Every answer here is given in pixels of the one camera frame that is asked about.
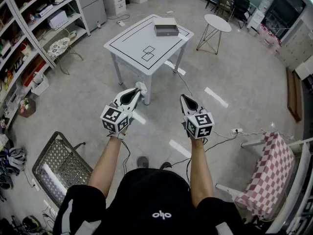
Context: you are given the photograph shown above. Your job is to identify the clear plastic bag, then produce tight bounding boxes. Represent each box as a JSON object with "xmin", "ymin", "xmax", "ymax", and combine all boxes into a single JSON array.
[{"xmin": 134, "ymin": 81, "xmax": 149, "ymax": 103}]

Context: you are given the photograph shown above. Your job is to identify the person's black shirt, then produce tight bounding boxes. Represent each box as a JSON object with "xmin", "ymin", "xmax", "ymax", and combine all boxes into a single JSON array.
[{"xmin": 52, "ymin": 167, "xmax": 246, "ymax": 235}]

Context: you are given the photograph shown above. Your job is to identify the brown bin with trash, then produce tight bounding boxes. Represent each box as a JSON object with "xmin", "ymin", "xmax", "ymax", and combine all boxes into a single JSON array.
[{"xmin": 19, "ymin": 98, "xmax": 37, "ymax": 118}]

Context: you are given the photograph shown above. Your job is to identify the grey metal cabinet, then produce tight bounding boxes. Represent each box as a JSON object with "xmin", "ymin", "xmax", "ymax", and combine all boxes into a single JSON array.
[{"xmin": 73, "ymin": 0, "xmax": 108, "ymax": 33}]

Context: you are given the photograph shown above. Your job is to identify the person's left forearm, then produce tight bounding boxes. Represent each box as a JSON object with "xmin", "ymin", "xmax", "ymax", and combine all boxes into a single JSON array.
[{"xmin": 87, "ymin": 132, "xmax": 123, "ymax": 198}]

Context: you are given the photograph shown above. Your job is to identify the white table with black lines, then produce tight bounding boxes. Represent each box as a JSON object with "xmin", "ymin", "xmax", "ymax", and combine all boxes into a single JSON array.
[{"xmin": 104, "ymin": 14, "xmax": 195, "ymax": 106}]

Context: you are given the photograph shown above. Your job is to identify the olive chair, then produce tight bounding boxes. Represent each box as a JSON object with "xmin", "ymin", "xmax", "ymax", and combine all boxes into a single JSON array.
[{"xmin": 215, "ymin": 0, "xmax": 235, "ymax": 22}]

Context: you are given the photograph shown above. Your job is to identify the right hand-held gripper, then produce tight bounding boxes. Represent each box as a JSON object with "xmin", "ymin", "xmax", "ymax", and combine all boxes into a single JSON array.
[{"xmin": 180, "ymin": 94, "xmax": 215, "ymax": 140}]

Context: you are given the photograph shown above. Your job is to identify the person's grey shoe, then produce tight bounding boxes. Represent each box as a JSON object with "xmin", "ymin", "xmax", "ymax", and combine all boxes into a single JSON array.
[{"xmin": 136, "ymin": 156, "xmax": 150, "ymax": 169}]

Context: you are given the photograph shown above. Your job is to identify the red checkered cloth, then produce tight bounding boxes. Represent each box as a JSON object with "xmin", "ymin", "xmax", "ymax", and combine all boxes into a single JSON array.
[{"xmin": 234, "ymin": 131, "xmax": 297, "ymax": 221}]

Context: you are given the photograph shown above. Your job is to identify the round white side table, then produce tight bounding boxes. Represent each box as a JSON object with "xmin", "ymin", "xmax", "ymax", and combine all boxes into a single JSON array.
[{"xmin": 196, "ymin": 14, "xmax": 232, "ymax": 55}]

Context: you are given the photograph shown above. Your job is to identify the wire chair with floral cushion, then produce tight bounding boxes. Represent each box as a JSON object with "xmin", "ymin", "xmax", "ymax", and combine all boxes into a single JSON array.
[{"xmin": 39, "ymin": 27, "xmax": 84, "ymax": 76}]

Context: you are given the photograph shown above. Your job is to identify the brown wooden boards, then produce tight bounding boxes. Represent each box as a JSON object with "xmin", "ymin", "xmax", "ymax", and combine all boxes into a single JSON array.
[{"xmin": 285, "ymin": 67, "xmax": 304, "ymax": 123}]

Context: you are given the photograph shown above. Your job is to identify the black chair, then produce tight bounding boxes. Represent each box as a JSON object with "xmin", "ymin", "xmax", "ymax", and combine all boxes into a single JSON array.
[{"xmin": 229, "ymin": 0, "xmax": 251, "ymax": 29}]

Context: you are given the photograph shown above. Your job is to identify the white metal shelf rack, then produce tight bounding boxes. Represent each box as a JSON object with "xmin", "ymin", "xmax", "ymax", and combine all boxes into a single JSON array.
[{"xmin": 0, "ymin": 0, "xmax": 91, "ymax": 132}]

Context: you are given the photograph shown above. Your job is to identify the white plastic bin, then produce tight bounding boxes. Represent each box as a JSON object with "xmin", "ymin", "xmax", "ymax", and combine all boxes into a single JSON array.
[{"xmin": 31, "ymin": 72, "xmax": 50, "ymax": 96}]

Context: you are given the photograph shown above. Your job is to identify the person's right forearm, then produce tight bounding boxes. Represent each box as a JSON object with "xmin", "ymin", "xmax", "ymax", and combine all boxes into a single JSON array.
[{"xmin": 189, "ymin": 137, "xmax": 215, "ymax": 208}]

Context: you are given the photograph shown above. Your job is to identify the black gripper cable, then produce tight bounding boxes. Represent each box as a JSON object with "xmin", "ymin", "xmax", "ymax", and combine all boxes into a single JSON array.
[
  {"xmin": 170, "ymin": 137, "xmax": 209, "ymax": 188},
  {"xmin": 120, "ymin": 140, "xmax": 132, "ymax": 179}
]

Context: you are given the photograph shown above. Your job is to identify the black glass-door cabinet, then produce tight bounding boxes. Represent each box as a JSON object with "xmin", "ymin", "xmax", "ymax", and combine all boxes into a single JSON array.
[{"xmin": 260, "ymin": 0, "xmax": 307, "ymax": 40}]

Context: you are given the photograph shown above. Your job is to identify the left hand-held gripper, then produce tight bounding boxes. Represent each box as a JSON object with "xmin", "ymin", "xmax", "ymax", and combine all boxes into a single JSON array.
[{"xmin": 100, "ymin": 87, "xmax": 144, "ymax": 135}]

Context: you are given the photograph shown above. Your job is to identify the grey box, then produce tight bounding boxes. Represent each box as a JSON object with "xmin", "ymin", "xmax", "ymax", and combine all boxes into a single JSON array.
[{"xmin": 153, "ymin": 17, "xmax": 180, "ymax": 37}]

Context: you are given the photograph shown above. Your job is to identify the small white cabinet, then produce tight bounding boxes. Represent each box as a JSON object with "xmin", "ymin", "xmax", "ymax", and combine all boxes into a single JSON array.
[{"xmin": 246, "ymin": 8, "xmax": 266, "ymax": 32}]

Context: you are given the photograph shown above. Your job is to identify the white headset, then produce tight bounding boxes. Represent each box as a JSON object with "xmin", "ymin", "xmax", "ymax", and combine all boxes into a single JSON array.
[{"xmin": 7, "ymin": 146, "xmax": 26, "ymax": 171}]

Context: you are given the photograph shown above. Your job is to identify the grey metal mesh basket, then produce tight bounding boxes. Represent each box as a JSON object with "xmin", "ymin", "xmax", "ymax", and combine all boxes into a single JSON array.
[{"xmin": 31, "ymin": 131, "xmax": 94, "ymax": 209}]

